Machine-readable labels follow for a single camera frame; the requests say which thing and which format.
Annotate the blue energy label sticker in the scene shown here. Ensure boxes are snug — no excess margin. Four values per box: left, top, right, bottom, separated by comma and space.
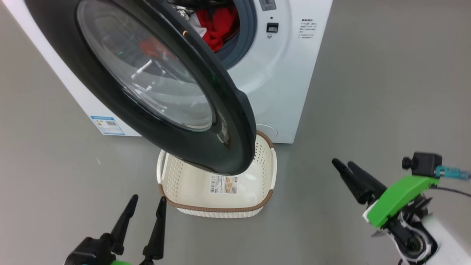
90, 115, 125, 136

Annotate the black washing machine door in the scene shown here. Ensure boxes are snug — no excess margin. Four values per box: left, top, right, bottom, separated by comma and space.
24, 0, 257, 176

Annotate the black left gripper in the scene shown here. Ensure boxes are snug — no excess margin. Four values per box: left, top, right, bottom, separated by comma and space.
64, 194, 167, 265

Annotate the paper label sticker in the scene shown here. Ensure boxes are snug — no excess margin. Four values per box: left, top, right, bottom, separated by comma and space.
210, 175, 238, 194

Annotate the white front-load washing machine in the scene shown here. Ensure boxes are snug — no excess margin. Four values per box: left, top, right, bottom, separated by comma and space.
2, 0, 333, 144

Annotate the teal camera cable connector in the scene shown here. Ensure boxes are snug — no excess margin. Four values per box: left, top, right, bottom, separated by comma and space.
436, 166, 471, 181

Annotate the cream perforated laundry basket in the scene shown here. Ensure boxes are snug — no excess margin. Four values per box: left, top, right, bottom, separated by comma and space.
156, 131, 277, 219

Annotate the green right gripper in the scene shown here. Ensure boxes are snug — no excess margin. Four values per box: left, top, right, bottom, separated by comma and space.
332, 159, 440, 229

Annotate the red and white jersey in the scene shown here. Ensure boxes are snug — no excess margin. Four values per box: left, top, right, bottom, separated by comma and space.
191, 7, 240, 53

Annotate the thin black cable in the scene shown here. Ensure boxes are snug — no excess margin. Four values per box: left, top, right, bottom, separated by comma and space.
429, 186, 471, 197

